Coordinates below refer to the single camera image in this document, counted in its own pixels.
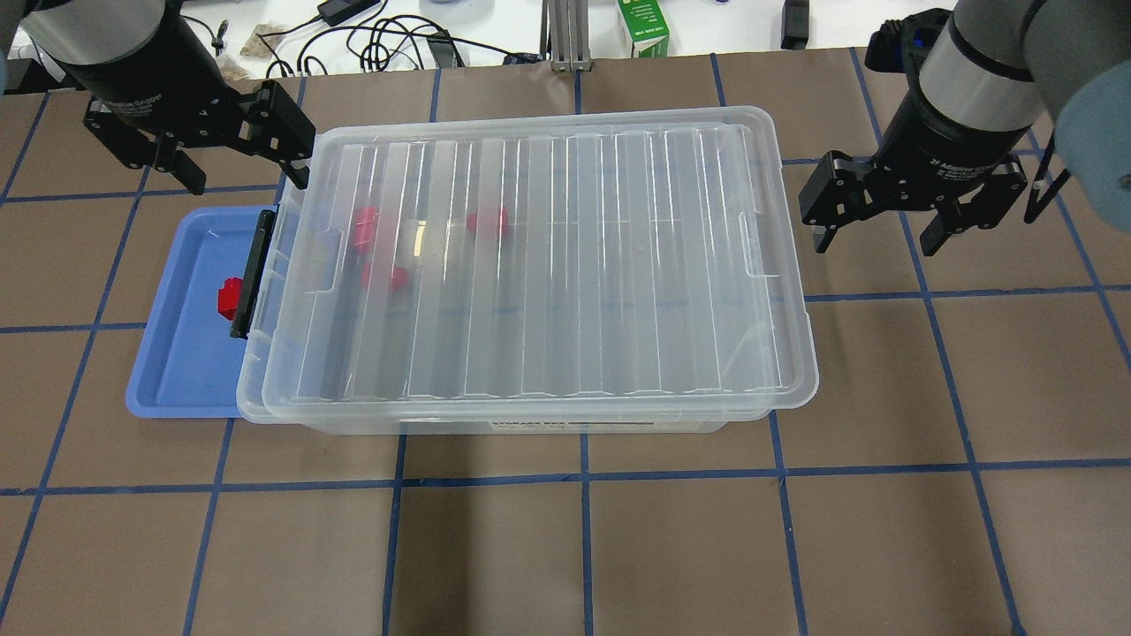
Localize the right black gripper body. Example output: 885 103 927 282
853 91 1025 208

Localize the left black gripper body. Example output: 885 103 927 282
64 18 258 156

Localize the red block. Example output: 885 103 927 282
216 276 243 323
360 264 411 293
465 207 510 238
351 206 380 253

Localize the clear plastic box lid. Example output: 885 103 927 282
238 106 819 435

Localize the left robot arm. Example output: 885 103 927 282
20 1 316 194

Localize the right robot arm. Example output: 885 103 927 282
800 1 1130 256

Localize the clear plastic storage box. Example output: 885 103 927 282
235 199 778 435

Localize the green carton box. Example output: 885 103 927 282
615 0 672 59

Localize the black power adapter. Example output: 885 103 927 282
316 0 383 27

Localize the black device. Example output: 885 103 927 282
779 0 809 49

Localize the blue plastic tray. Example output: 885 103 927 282
126 206 265 419

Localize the black cable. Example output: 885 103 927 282
265 0 544 79

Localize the black box latch handle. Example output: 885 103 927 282
230 208 278 340

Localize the aluminium frame post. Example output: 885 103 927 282
539 0 593 74

